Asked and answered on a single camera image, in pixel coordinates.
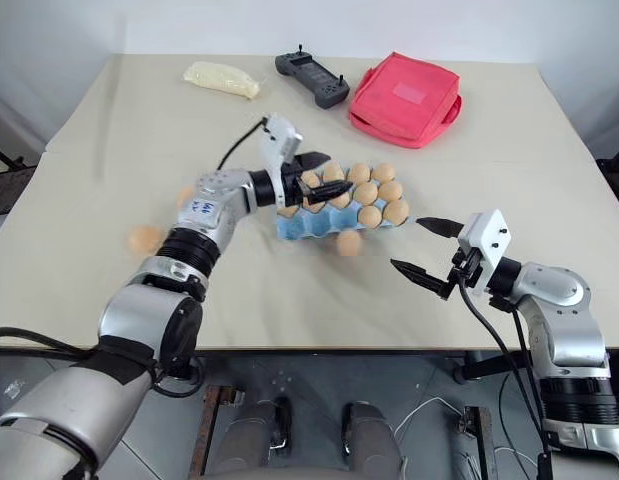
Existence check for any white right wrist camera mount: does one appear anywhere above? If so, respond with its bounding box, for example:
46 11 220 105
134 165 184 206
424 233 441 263
456 209 512 292

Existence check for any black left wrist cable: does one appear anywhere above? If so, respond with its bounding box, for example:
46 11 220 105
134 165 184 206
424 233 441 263
215 117 269 172

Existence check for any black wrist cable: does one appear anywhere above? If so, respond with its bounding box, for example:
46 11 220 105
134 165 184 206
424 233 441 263
455 273 555 480
215 117 269 172

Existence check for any red fabric bag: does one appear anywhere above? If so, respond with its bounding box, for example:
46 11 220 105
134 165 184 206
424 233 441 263
347 50 464 150

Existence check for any blue egg carton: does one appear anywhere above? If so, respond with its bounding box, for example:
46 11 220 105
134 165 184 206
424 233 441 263
274 164 413 242

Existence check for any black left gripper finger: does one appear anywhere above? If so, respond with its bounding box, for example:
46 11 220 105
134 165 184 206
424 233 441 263
300 181 355 205
294 150 332 174

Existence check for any black left shoulder cable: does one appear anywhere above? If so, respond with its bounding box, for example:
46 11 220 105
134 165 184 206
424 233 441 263
0 326 103 360

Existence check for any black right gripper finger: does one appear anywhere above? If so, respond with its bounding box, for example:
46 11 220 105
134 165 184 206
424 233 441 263
415 216 466 239
389 258 452 301

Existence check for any black table frame tube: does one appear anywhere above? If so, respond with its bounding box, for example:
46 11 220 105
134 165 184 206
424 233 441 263
453 349 534 386

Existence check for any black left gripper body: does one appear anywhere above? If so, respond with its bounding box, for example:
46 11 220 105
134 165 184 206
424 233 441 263
280 161 307 208

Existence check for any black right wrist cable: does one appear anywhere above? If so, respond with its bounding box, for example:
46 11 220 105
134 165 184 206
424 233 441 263
455 273 555 480

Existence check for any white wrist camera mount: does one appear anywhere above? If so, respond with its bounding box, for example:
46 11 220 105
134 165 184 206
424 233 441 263
260 114 305 207
456 209 512 292

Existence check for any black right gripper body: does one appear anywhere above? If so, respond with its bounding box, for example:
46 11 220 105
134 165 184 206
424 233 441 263
446 246 484 290

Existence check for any gray rounded robot leg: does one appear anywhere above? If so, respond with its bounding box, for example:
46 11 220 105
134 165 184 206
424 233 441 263
340 400 406 477
216 396 296 477

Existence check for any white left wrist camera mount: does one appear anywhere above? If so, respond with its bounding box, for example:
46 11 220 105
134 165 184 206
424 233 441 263
260 114 305 207

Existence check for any white floor cable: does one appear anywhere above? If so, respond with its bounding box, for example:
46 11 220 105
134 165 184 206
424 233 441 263
393 395 469 447

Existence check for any gray remote controller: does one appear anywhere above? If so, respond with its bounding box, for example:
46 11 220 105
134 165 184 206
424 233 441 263
274 43 352 111

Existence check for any clear bag of white grains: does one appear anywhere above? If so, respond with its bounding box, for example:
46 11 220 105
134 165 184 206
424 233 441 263
182 60 263 103

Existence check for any dark stand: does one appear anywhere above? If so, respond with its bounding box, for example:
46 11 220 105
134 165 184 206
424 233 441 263
0 141 38 217

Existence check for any rusty metal bar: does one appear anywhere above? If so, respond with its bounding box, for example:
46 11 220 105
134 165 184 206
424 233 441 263
187 384 223 480
462 405 496 480

